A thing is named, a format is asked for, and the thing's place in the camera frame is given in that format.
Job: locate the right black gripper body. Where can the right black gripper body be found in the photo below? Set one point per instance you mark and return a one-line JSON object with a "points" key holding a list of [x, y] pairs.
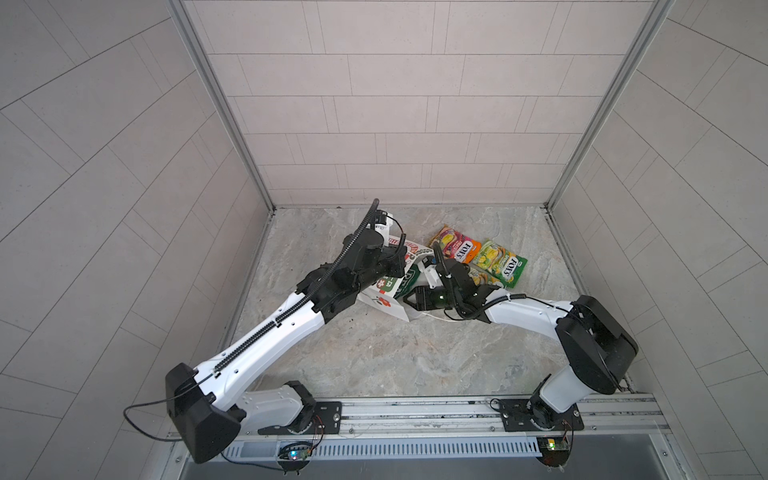
{"points": [[440, 298]]}

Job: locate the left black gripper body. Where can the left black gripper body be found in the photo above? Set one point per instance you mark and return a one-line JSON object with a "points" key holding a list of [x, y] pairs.
{"points": [[379, 267]]}

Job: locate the green Real crisps bag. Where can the green Real crisps bag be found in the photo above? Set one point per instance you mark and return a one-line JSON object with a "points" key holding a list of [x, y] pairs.
{"points": [[408, 282]]}

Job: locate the white paper bag with flower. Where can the white paper bag with flower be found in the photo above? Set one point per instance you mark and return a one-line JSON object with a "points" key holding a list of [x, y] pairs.
{"points": [[380, 296]]}

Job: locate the orange Fox's fruits candy bag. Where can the orange Fox's fruits candy bag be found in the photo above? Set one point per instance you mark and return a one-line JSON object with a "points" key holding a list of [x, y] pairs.
{"points": [[456, 245]]}

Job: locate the green Fox's spring tea bag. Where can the green Fox's spring tea bag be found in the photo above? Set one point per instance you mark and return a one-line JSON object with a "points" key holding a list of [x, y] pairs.
{"points": [[500, 263]]}

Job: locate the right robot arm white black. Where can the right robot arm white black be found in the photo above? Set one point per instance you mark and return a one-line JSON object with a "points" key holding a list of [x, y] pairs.
{"points": [[598, 348]]}

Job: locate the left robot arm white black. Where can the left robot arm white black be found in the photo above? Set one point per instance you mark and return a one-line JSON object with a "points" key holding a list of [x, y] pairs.
{"points": [[207, 403]]}

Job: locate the white vent grille strip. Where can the white vent grille strip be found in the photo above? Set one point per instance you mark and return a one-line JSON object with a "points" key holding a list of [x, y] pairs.
{"points": [[394, 448]]}

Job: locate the right circuit board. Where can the right circuit board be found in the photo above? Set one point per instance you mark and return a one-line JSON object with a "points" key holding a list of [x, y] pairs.
{"points": [[555, 452]]}

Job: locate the left circuit board green led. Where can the left circuit board green led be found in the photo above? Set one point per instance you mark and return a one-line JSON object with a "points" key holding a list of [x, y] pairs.
{"points": [[295, 452]]}

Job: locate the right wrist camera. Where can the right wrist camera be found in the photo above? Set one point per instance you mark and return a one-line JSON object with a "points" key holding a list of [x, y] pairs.
{"points": [[431, 274]]}

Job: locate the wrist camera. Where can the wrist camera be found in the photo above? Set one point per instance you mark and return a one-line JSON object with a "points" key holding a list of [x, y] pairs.
{"points": [[431, 274], [383, 223]]}

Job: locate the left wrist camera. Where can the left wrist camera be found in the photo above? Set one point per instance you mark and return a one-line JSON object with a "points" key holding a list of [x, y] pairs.
{"points": [[383, 223]]}

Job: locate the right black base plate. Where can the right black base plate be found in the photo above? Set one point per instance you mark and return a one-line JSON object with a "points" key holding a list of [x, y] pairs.
{"points": [[518, 416]]}

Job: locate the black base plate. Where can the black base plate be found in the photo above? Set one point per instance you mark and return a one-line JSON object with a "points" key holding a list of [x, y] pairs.
{"points": [[325, 418], [518, 416]]}

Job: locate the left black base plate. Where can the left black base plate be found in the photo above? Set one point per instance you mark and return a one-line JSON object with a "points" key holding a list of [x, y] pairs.
{"points": [[325, 418]]}

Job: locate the aluminium mounting rail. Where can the aluminium mounting rail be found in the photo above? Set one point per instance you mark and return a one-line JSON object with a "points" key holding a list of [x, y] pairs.
{"points": [[459, 416]]}

